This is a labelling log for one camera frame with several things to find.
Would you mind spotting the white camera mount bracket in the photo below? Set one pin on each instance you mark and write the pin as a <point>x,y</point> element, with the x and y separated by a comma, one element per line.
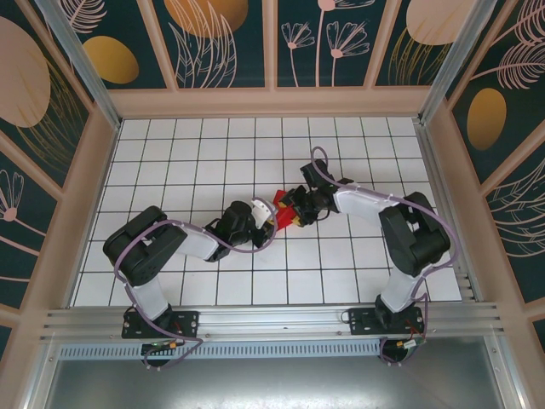
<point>262,211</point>

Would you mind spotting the small controller board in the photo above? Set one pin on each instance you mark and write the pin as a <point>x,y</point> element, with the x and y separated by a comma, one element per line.
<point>164,346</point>
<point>411,344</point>

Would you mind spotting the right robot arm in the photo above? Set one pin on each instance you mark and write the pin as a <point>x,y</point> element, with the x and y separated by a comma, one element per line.
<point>357,204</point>

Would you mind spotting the aluminium side rail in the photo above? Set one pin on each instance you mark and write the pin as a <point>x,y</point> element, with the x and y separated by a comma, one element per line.
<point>447,213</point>

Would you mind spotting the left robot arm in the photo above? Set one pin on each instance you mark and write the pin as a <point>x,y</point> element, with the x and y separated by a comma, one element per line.
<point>196,243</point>

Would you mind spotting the aluminium mounting rail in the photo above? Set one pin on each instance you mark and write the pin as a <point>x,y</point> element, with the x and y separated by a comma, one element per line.
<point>272,319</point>

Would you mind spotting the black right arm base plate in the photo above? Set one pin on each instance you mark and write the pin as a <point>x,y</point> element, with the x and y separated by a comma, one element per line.
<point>362,321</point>

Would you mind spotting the aluminium frame post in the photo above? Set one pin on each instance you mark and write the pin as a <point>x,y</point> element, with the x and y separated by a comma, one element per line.
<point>453,64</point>
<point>84,68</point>

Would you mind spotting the grey metal sheet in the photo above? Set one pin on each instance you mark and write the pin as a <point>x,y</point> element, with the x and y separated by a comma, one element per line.
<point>272,383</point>

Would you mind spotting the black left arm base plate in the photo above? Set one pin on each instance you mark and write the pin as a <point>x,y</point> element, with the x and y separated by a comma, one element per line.
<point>187,324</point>

